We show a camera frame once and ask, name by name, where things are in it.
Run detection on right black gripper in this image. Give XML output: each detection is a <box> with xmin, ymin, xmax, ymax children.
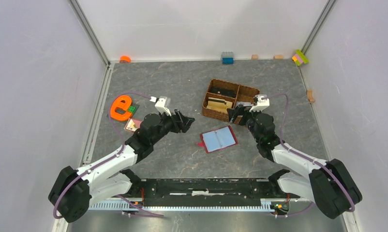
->
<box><xmin>227</xmin><ymin>104</ymin><xmax>264</xmax><ymax>143</ymax></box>

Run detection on green pink toy bricks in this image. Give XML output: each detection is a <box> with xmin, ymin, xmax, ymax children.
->
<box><xmin>292</xmin><ymin>49</ymin><xmax>309</xmax><ymax>66</ymax></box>

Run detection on green toy brick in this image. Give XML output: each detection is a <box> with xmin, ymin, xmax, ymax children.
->
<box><xmin>127</xmin><ymin>105</ymin><xmax>139</xmax><ymax>114</ymax></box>

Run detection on blue grey toy bricks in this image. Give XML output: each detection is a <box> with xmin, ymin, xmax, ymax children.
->
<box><xmin>221</xmin><ymin>52</ymin><xmax>235</xmax><ymax>65</ymax></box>

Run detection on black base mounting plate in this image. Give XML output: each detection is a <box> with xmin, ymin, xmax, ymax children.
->
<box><xmin>122</xmin><ymin>178</ymin><xmax>299</xmax><ymax>207</ymax></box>

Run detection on red card holder wallet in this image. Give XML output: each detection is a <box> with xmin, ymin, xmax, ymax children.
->
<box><xmin>196</xmin><ymin>126</ymin><xmax>238</xmax><ymax>153</ymax></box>

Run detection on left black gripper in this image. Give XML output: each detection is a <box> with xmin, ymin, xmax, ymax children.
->
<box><xmin>151</xmin><ymin>108</ymin><xmax>194</xmax><ymax>145</ymax></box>

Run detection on beige cards in basket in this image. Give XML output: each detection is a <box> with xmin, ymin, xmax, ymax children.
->
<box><xmin>206</xmin><ymin>97</ymin><xmax>233</xmax><ymax>114</ymax></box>

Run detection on curved wooden piece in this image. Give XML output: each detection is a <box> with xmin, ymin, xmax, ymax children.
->
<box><xmin>306</xmin><ymin>89</ymin><xmax>315</xmax><ymax>104</ymax></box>

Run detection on orange round cap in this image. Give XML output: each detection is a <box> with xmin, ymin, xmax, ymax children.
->
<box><xmin>119</xmin><ymin>56</ymin><xmax>131</xmax><ymax>63</ymax></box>

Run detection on black card in basket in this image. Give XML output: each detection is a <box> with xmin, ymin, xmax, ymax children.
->
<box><xmin>209</xmin><ymin>87</ymin><xmax>237</xmax><ymax>98</ymax></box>

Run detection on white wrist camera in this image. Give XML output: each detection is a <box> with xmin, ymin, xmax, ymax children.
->
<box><xmin>150</xmin><ymin>96</ymin><xmax>172</xmax><ymax>116</ymax></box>
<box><xmin>250</xmin><ymin>94</ymin><xmax>270</xmax><ymax>112</ymax></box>

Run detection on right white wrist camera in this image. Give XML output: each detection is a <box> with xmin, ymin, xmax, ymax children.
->
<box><xmin>250</xmin><ymin>94</ymin><xmax>270</xmax><ymax>112</ymax></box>

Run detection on orange plastic letter shape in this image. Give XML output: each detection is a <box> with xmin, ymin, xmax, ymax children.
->
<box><xmin>109</xmin><ymin>95</ymin><xmax>132</xmax><ymax>122</ymax></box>

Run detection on slotted cable duct rail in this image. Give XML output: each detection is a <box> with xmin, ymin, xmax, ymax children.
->
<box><xmin>89</xmin><ymin>200</ymin><xmax>274</xmax><ymax>213</ymax></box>

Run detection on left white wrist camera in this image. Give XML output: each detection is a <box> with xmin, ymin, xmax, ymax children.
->
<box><xmin>150</xmin><ymin>96</ymin><xmax>172</xmax><ymax>116</ymax></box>

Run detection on woven brown basket organizer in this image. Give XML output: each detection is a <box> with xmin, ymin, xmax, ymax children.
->
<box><xmin>202</xmin><ymin>79</ymin><xmax>260</xmax><ymax>122</ymax></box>

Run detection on grey cards in basket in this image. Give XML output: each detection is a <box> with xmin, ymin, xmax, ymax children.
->
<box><xmin>236</xmin><ymin>101</ymin><xmax>254</xmax><ymax>107</ymax></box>

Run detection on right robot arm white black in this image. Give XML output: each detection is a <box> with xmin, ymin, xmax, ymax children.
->
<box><xmin>227</xmin><ymin>105</ymin><xmax>363</xmax><ymax>219</ymax></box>

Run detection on pink picture card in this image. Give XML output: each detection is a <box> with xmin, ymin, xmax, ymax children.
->
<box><xmin>124</xmin><ymin>118</ymin><xmax>142</xmax><ymax>132</ymax></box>

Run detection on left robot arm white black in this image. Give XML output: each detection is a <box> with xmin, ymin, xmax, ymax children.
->
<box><xmin>48</xmin><ymin>110</ymin><xmax>195</xmax><ymax>223</ymax></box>

